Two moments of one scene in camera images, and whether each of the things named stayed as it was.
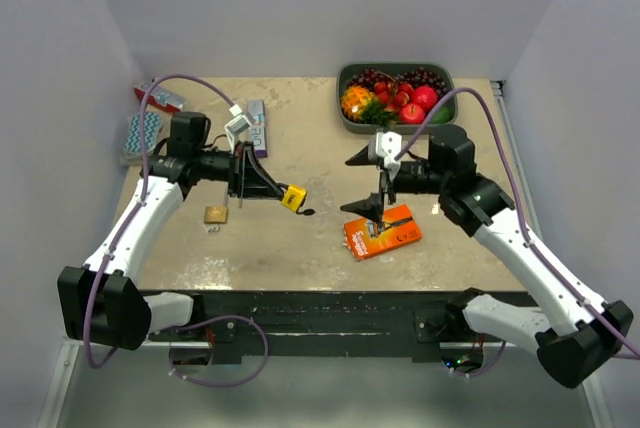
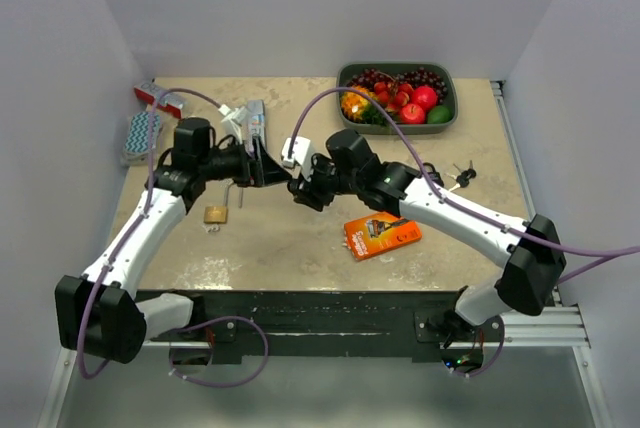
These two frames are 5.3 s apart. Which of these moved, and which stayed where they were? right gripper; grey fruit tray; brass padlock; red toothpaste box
Moved: right gripper
Stayed: brass padlock; grey fruit tray; red toothpaste box
